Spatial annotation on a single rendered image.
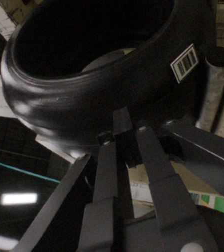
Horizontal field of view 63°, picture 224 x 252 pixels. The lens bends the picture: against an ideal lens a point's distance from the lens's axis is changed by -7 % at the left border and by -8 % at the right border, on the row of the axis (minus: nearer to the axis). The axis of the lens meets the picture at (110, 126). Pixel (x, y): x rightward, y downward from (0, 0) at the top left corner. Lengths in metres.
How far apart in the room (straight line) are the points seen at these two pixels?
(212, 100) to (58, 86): 0.30
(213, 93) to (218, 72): 0.06
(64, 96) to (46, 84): 0.05
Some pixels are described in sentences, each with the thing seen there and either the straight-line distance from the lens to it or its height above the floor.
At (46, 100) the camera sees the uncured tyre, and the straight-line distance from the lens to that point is 0.38.
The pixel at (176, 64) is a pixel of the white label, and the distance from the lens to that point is 0.34.
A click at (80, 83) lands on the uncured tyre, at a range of 0.35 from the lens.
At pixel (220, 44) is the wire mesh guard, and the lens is 0.97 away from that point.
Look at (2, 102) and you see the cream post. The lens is 1.17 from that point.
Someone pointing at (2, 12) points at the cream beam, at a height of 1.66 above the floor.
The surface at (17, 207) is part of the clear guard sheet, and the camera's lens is 1.36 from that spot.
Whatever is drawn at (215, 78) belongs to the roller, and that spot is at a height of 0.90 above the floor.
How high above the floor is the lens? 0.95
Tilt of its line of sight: 22 degrees up
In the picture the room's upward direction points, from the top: 84 degrees counter-clockwise
